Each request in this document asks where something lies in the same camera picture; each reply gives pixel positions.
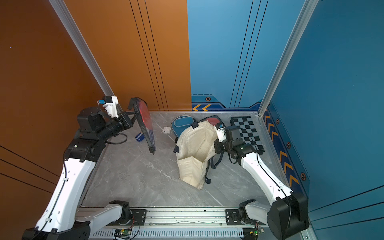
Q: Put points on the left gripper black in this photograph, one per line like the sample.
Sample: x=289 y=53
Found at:
x=125 y=120

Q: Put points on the small white square object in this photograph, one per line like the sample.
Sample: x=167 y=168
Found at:
x=167 y=130

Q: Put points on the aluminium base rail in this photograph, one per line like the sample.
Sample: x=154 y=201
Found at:
x=206 y=216

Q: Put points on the left green circuit board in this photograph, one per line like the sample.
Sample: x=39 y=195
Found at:
x=122 y=234

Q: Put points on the black white chessboard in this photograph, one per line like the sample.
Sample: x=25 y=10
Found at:
x=248 y=132

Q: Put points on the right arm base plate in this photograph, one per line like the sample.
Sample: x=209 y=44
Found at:
x=238 y=216

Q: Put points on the right green circuit board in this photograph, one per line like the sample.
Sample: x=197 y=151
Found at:
x=256 y=233

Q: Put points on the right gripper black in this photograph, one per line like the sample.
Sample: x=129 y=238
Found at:
x=218 y=149

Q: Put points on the black clear paddle case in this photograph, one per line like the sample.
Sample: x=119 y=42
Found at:
x=214 y=120

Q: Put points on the blue paddle case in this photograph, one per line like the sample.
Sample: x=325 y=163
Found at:
x=181 y=123

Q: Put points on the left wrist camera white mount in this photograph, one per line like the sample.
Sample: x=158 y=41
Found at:
x=110 y=104

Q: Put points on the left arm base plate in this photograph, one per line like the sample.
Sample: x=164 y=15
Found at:
x=133 y=217

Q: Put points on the small blue striped case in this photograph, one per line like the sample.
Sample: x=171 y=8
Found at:
x=140 y=137

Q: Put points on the cream canvas tote bag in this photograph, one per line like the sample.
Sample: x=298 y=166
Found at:
x=194 y=149

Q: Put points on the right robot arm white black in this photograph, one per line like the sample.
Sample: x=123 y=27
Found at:
x=287 y=214

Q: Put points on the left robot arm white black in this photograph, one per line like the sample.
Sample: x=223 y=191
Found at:
x=80 y=158

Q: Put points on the green circuit board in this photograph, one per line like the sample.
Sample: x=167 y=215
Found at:
x=256 y=233
x=122 y=234

